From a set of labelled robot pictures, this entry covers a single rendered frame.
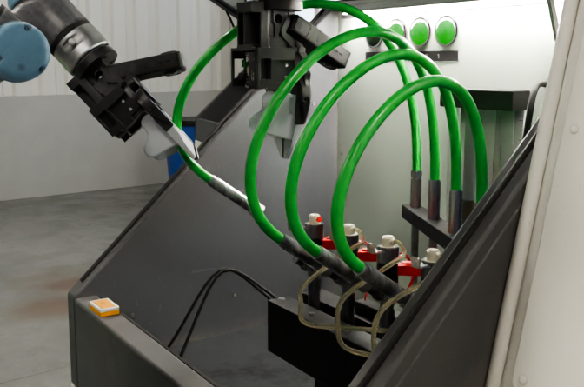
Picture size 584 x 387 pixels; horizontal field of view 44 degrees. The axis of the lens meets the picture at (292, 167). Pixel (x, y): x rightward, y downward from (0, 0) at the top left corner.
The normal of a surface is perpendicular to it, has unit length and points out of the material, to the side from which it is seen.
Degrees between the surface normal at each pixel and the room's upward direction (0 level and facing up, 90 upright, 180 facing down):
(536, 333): 76
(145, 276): 90
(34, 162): 90
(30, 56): 90
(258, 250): 90
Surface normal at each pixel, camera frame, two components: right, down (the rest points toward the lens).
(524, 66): -0.83, 0.08
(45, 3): 0.21, -0.30
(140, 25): 0.60, 0.11
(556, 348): -0.81, -0.16
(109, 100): -0.04, -0.08
